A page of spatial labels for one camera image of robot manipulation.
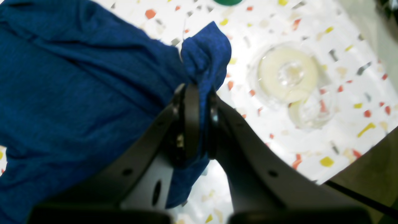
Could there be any green round object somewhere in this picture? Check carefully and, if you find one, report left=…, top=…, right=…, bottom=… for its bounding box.
left=214, top=0, right=243, bottom=6

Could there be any navy blue t-shirt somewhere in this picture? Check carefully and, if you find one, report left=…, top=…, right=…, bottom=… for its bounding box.
left=0, top=0, right=231, bottom=224

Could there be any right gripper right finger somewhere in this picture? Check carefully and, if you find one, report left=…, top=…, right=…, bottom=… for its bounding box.
left=208, top=91, right=371, bottom=224

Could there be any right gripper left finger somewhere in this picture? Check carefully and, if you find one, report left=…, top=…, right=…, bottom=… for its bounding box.
left=28, top=84, right=200, bottom=224

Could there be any clear glass jar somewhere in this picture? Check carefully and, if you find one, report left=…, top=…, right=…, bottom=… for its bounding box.
left=246, top=42, right=337, bottom=130

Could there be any terrazzo pattern table cover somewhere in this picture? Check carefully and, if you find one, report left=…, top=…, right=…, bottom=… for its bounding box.
left=1, top=0, right=397, bottom=224

